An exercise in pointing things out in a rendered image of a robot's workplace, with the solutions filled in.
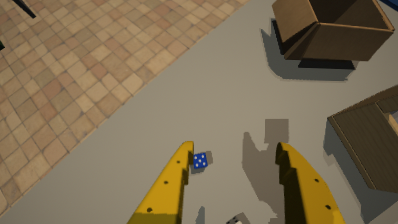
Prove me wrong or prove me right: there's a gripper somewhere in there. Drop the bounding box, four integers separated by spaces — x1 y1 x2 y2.
127 141 346 224

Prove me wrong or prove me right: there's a white die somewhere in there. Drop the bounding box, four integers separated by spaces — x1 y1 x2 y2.
226 216 242 224

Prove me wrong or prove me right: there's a blue die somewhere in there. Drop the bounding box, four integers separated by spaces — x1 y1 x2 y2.
193 153 208 169

